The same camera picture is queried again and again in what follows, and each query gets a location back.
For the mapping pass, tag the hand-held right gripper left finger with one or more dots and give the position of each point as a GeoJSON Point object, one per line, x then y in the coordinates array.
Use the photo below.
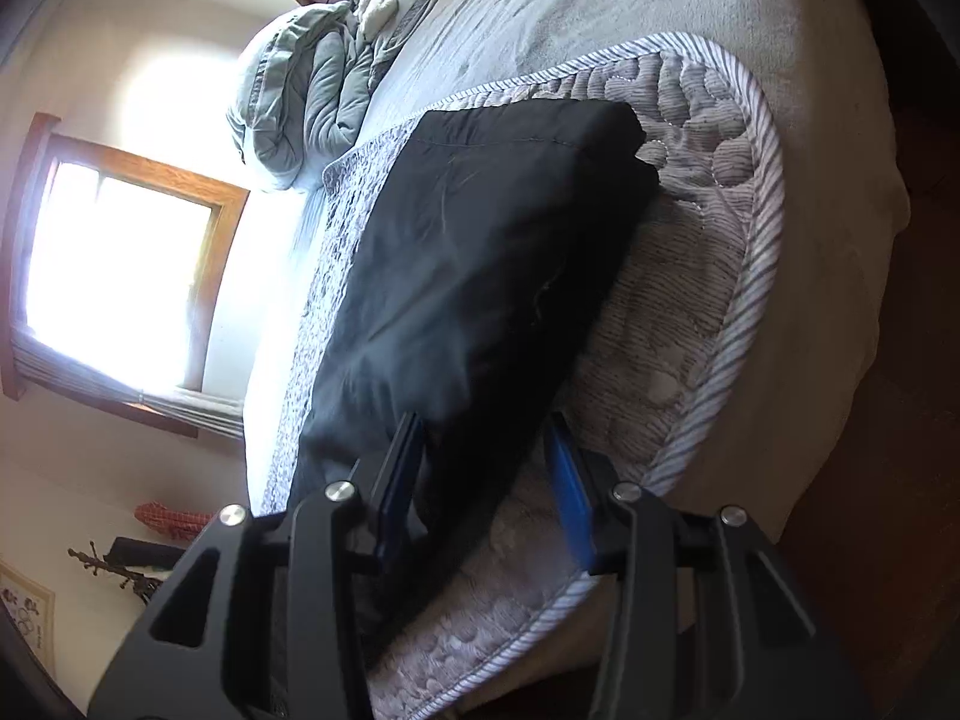
{"type": "Point", "coordinates": [396, 495]}

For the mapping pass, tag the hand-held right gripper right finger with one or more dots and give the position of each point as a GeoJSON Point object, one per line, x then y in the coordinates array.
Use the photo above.
{"type": "Point", "coordinates": [570, 487]}

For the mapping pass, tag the black pants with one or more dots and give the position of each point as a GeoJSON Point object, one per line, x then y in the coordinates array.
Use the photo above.
{"type": "Point", "coordinates": [480, 270]}

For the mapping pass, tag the grey quilted blanket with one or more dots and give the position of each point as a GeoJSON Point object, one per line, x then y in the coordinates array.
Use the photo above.
{"type": "Point", "coordinates": [675, 300]}

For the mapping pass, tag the red checkered cloth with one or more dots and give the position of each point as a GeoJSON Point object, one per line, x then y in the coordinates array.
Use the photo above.
{"type": "Point", "coordinates": [169, 517]}

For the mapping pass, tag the dark coat rack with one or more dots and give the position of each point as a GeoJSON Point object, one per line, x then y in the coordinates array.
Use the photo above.
{"type": "Point", "coordinates": [112, 566]}

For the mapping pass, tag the wooden framed window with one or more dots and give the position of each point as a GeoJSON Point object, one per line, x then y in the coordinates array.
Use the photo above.
{"type": "Point", "coordinates": [112, 270]}

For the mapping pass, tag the green comforter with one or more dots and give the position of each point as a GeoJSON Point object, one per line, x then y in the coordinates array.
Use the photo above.
{"type": "Point", "coordinates": [307, 90]}

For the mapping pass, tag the bed with grey sheet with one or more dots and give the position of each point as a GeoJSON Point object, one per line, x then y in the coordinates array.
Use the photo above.
{"type": "Point", "coordinates": [660, 30]}

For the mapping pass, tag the grey pillow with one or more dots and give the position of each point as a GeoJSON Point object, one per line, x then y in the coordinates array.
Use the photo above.
{"type": "Point", "coordinates": [416, 4]}

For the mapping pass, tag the framed wall picture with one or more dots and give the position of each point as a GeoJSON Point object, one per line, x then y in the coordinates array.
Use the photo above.
{"type": "Point", "coordinates": [26, 607]}

